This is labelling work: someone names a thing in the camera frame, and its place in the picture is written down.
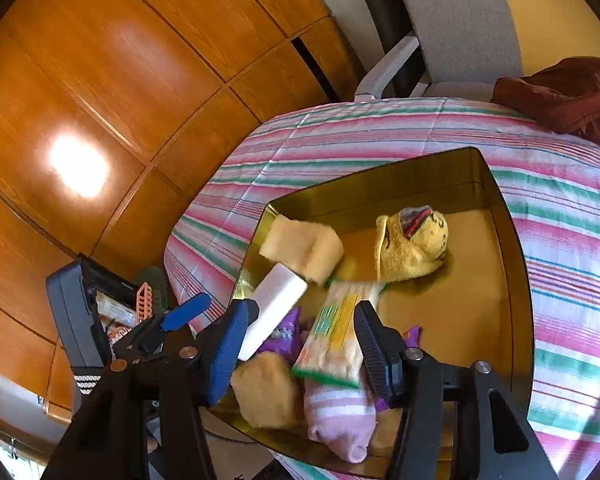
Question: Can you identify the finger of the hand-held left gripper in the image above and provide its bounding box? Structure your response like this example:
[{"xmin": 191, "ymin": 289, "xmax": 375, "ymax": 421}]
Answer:
[{"xmin": 111, "ymin": 293, "xmax": 212, "ymax": 362}]

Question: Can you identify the yellow sponge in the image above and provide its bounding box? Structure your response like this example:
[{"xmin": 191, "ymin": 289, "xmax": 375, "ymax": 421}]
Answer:
[
  {"xmin": 258, "ymin": 216, "xmax": 345, "ymax": 287},
  {"xmin": 229, "ymin": 351, "xmax": 308, "ymax": 431}
]

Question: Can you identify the orange plastic piece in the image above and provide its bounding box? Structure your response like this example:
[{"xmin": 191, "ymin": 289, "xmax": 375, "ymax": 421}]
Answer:
[{"xmin": 135, "ymin": 282, "xmax": 154, "ymax": 322}]

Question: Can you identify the wooden wardrobe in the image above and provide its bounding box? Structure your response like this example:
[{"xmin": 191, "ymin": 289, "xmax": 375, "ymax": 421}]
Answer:
[{"xmin": 0, "ymin": 0, "xmax": 366, "ymax": 441}]

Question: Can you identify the dark green object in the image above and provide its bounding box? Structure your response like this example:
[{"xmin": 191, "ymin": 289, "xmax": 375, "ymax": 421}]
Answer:
[{"xmin": 132, "ymin": 266, "xmax": 170, "ymax": 313}]

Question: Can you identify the purple snack packet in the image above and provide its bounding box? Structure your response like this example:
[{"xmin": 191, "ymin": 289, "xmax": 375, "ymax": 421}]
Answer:
[
  {"xmin": 257, "ymin": 307, "xmax": 303, "ymax": 361},
  {"xmin": 370, "ymin": 325, "xmax": 423, "ymax": 411}
]

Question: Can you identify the grey yellow blue backrest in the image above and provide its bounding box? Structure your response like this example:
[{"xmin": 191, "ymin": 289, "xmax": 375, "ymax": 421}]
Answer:
[{"xmin": 387, "ymin": 0, "xmax": 600, "ymax": 98}]

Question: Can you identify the yellow green snack packet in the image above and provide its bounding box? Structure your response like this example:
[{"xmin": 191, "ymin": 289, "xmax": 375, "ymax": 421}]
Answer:
[{"xmin": 291, "ymin": 280, "xmax": 386, "ymax": 390}]

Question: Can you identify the pink striped sock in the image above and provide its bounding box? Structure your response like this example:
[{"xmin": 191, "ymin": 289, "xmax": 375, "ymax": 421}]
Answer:
[{"xmin": 302, "ymin": 377, "xmax": 378, "ymax": 464}]

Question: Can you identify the white cardboard box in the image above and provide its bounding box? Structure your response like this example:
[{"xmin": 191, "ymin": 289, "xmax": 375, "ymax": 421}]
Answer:
[{"xmin": 237, "ymin": 263, "xmax": 309, "ymax": 362}]

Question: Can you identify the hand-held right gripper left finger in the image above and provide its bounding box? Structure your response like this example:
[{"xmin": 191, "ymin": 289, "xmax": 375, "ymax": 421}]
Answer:
[{"xmin": 40, "ymin": 299, "xmax": 261, "ymax": 480}]

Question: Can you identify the striped blanket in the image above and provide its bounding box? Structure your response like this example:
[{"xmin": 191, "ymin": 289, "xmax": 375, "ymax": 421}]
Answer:
[{"xmin": 164, "ymin": 97, "xmax": 600, "ymax": 480}]

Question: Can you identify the maroon tin box gold inside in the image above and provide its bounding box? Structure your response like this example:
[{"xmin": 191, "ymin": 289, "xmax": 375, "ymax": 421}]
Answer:
[{"xmin": 200, "ymin": 147, "xmax": 536, "ymax": 480}]

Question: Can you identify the white armrest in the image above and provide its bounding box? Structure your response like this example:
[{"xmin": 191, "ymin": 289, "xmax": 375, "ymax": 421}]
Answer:
[{"xmin": 354, "ymin": 30, "xmax": 431, "ymax": 103}]

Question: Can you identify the yellow sock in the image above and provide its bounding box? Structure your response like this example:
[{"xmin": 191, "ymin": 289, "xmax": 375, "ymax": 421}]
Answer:
[{"xmin": 375, "ymin": 205, "xmax": 450, "ymax": 283}]

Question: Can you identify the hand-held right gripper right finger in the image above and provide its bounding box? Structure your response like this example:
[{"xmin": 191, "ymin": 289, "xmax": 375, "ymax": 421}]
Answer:
[{"xmin": 352, "ymin": 300, "xmax": 561, "ymax": 480}]

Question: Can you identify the maroon cloth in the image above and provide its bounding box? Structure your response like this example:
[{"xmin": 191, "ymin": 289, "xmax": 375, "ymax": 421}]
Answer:
[{"xmin": 491, "ymin": 57, "xmax": 600, "ymax": 151}]

